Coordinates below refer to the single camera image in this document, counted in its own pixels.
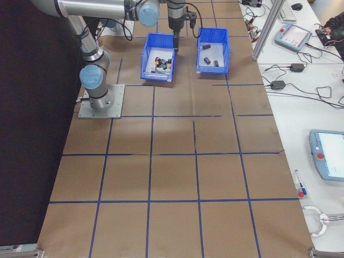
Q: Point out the blue bin of switches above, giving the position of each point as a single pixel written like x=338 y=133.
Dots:
x=158 y=40

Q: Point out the blue bin of capacitors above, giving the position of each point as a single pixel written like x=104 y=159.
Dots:
x=212 y=35

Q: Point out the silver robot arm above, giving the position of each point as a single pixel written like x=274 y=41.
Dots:
x=111 y=24
x=94 y=94

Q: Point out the small grey adapter box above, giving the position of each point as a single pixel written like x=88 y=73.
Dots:
x=248 y=23
x=254 y=34

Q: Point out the black cylindrical capacitor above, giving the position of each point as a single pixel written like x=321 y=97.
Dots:
x=206 y=47
x=215 y=63
x=207 y=60

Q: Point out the black electronic device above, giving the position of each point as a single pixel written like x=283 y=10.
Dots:
x=251 y=2

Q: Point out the black power adapter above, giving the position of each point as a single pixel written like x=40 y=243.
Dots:
x=297 y=67
x=277 y=85

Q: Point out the white keyboard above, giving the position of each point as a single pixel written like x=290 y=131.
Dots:
x=288 y=12

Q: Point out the light blue teach pendant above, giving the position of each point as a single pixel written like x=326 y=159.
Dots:
x=294 y=36
x=322 y=161

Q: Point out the black computer mouse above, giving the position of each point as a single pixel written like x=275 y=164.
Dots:
x=297 y=6

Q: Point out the black jacket sleeve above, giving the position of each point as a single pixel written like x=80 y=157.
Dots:
x=337 y=22

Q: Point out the white marker pen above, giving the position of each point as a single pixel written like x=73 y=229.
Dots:
x=298 y=177

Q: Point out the small red cap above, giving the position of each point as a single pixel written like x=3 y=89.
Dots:
x=303 y=192

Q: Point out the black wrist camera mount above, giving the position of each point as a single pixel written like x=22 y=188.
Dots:
x=192 y=16

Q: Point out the black switch block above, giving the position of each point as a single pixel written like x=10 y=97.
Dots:
x=167 y=59

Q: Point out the yellow black small switch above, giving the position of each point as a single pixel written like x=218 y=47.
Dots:
x=167 y=64

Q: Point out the red mushroom button switch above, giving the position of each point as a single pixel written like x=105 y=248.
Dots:
x=155 y=59

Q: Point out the white switch block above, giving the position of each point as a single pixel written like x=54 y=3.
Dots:
x=168 y=70

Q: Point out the white switch green button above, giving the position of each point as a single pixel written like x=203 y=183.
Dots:
x=160 y=70

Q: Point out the white switch red button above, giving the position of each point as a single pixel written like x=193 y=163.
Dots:
x=153 y=69

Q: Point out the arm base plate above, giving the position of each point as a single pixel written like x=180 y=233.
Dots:
x=129 y=27
x=118 y=102

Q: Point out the aluminium extrusion post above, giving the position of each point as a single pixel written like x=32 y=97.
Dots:
x=266 y=32

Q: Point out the black frame cover cloth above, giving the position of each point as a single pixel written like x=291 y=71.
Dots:
x=27 y=107

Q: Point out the metal frame bar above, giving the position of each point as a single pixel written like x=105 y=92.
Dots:
x=328 y=254
x=21 y=252

